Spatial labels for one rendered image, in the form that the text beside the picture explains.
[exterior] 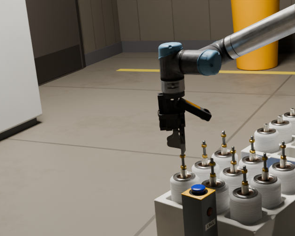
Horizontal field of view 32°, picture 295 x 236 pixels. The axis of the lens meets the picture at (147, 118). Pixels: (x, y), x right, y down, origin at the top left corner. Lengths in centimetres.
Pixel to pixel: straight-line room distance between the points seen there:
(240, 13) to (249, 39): 272
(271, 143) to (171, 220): 59
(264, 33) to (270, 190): 48
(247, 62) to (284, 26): 283
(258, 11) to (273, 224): 284
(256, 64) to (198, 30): 115
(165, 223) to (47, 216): 58
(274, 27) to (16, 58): 198
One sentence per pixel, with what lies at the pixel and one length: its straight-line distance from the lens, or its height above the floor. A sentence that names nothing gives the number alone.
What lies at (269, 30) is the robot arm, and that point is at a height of 72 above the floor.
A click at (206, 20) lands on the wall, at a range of 531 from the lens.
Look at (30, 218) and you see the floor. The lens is 219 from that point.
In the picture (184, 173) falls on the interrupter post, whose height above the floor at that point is 27.
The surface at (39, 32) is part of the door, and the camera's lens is 456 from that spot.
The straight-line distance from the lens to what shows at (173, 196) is 175.
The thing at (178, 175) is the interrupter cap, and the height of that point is 25.
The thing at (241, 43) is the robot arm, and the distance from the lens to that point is 162.
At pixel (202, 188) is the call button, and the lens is 148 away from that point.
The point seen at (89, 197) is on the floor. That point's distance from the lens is 228.
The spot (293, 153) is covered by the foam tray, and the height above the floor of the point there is 15.
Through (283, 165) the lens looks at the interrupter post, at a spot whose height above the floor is 26.
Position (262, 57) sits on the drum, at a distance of 437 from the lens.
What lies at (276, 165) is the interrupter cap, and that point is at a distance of 181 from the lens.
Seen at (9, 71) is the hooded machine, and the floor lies 39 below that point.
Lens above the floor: 95
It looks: 17 degrees down
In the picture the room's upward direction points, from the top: 5 degrees counter-clockwise
